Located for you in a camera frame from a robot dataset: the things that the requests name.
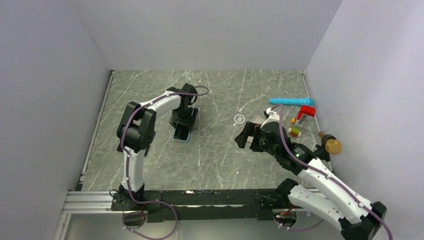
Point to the light blue cylinder tube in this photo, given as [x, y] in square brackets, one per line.
[293, 101]

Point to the gold microphone on black stand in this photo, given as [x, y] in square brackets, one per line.
[328, 146]

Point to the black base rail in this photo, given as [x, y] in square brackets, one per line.
[217, 204]

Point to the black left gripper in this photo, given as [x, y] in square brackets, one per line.
[189, 122]

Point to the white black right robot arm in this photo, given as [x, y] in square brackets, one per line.
[356, 217]

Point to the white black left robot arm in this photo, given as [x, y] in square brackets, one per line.
[136, 133]

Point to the aluminium frame rail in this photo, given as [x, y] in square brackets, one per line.
[87, 202]

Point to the colourful toy brick model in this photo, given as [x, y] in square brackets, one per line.
[297, 122]

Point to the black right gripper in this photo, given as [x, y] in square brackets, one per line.
[248, 130]

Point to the clear transparent phone case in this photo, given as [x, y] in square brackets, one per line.
[242, 115]

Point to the phone with black screen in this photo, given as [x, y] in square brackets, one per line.
[142, 152]

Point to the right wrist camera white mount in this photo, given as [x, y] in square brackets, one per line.
[271, 115]

